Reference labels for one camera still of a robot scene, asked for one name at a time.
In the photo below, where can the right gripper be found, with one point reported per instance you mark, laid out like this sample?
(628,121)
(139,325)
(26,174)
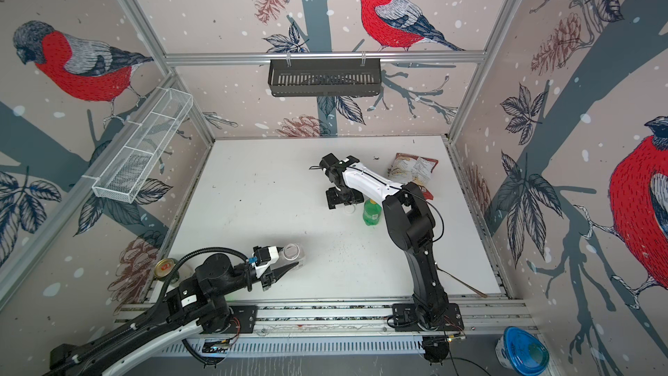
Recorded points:
(337,197)

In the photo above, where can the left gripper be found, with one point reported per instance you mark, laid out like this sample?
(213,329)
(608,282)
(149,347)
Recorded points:
(266,277)

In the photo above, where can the clear plastic bottle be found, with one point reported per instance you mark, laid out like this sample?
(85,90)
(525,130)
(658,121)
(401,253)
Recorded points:
(291,254)

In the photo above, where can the green plastic bottle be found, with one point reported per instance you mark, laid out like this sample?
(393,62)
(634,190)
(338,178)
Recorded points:
(372,213)

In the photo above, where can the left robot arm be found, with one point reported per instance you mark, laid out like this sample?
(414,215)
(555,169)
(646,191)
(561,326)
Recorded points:
(197,305)

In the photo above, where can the red snack bag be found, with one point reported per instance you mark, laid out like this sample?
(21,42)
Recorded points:
(407,168)

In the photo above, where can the green tin can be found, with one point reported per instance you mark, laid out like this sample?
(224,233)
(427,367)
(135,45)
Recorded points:
(163,271)

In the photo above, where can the black hanging basket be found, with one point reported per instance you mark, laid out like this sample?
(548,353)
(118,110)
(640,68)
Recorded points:
(325,77)

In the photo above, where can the blue lidded container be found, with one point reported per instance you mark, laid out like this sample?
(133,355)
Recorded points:
(522,352)

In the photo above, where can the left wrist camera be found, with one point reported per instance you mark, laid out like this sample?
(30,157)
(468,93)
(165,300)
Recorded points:
(263,258)

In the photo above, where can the white wire basket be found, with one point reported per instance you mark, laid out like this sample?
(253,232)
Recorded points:
(124,177)

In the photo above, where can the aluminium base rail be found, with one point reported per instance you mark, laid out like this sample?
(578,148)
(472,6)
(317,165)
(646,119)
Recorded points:
(470,315)

